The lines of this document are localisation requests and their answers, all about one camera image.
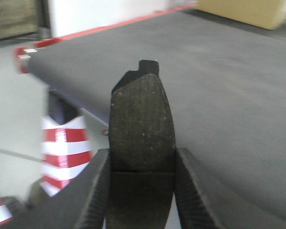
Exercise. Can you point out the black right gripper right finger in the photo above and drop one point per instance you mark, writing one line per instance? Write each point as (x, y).
(205, 202)

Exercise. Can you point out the cardboard box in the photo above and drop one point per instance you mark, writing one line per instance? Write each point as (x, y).
(267, 14)

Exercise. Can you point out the red framed conveyor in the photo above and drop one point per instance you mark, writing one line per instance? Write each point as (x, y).
(225, 82)

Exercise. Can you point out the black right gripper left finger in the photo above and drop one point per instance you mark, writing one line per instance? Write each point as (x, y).
(82, 204)

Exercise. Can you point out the right striped traffic cone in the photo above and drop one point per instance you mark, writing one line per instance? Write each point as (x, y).
(66, 148)

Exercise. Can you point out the wooden cabinet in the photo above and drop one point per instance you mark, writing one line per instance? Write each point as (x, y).
(22, 17)

